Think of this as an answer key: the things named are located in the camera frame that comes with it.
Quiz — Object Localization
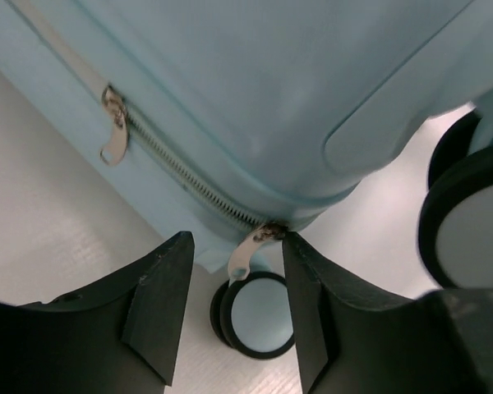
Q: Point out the light blue hard-shell suitcase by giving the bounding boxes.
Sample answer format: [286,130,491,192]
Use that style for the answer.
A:
[0,1,493,360]

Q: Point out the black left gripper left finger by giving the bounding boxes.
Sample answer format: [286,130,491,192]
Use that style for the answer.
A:
[0,231,195,393]

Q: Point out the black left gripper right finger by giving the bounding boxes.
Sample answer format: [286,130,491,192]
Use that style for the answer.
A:
[282,232,493,393]

